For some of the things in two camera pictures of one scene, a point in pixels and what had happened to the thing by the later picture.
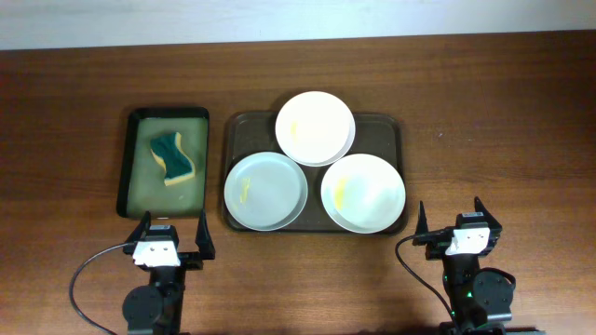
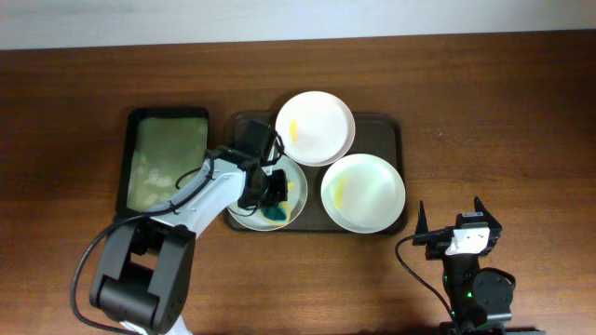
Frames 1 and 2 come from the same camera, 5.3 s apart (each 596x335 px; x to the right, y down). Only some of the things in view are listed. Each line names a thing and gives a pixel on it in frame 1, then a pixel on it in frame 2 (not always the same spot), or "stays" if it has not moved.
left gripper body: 190,261 -> 272,191
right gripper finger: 422,226 stays
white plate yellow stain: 362,193 stays
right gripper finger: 480,207 stays
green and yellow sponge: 177,164 -> 279,214
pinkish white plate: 315,128 stays
